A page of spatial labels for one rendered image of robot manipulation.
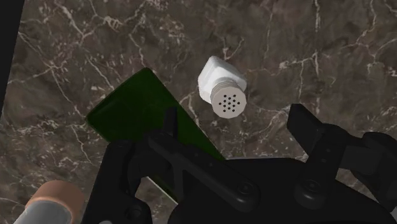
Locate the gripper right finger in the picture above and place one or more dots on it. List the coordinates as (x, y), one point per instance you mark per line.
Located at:
(313, 133)

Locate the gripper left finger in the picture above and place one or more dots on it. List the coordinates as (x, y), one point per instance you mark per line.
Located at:
(198, 167)

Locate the dark green flat board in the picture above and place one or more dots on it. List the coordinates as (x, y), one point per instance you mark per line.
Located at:
(136, 105)

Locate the white salt shaker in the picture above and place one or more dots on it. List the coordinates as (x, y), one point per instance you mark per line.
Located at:
(221, 81)

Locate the brown and grey cylinder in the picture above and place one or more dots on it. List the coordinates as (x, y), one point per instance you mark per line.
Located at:
(55, 201)

